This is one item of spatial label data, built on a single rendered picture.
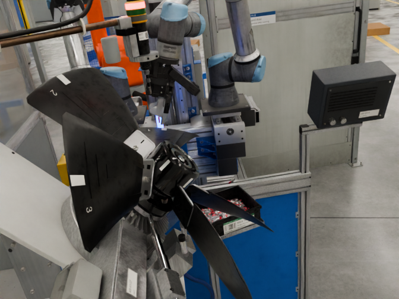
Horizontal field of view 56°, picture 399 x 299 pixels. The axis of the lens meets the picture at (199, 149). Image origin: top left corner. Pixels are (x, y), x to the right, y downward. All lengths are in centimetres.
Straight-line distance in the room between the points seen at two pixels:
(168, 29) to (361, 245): 189
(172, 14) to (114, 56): 375
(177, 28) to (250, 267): 109
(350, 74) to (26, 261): 115
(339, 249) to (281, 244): 85
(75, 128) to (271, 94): 240
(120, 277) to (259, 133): 241
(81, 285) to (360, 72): 113
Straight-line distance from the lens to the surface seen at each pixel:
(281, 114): 302
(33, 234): 86
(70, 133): 63
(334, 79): 139
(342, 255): 248
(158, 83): 113
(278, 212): 160
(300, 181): 154
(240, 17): 157
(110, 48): 481
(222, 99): 175
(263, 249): 170
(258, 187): 149
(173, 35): 111
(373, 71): 147
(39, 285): 101
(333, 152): 333
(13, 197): 90
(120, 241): 80
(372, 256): 251
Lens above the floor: 161
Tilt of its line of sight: 25 degrees down
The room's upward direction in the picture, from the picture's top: 7 degrees counter-clockwise
